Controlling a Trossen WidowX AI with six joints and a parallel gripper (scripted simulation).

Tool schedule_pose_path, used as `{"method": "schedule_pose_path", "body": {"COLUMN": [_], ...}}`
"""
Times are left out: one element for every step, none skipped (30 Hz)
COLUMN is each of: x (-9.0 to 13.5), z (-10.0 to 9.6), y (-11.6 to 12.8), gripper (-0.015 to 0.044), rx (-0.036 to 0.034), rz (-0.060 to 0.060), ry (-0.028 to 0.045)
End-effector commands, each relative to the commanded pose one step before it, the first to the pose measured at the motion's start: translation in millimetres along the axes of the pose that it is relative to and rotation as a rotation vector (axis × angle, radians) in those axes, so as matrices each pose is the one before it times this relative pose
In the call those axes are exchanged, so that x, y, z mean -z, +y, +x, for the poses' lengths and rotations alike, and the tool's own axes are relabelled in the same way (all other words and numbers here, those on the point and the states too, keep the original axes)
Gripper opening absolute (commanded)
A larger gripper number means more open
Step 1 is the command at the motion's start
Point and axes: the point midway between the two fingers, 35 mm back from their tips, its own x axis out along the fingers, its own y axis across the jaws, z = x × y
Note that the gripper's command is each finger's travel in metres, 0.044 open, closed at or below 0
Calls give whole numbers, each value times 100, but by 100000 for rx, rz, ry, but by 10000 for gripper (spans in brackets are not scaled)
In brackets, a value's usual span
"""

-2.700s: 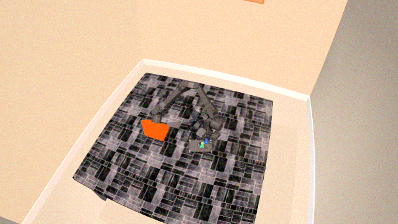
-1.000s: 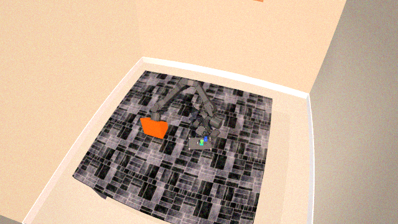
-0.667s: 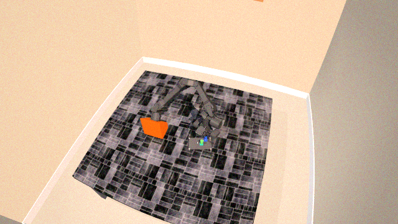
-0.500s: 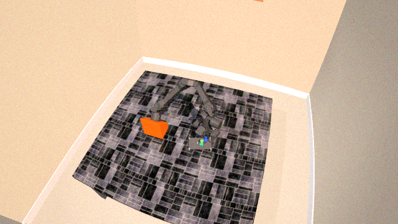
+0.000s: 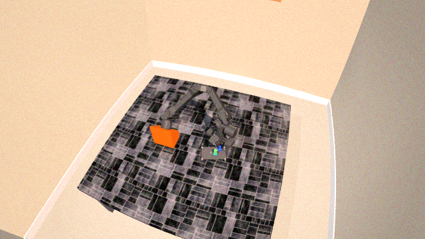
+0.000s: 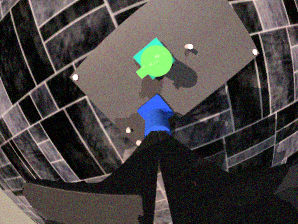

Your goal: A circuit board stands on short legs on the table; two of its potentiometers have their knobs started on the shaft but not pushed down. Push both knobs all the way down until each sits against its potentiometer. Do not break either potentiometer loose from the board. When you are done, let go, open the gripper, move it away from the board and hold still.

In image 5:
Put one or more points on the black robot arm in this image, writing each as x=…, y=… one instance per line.
x=223, y=125

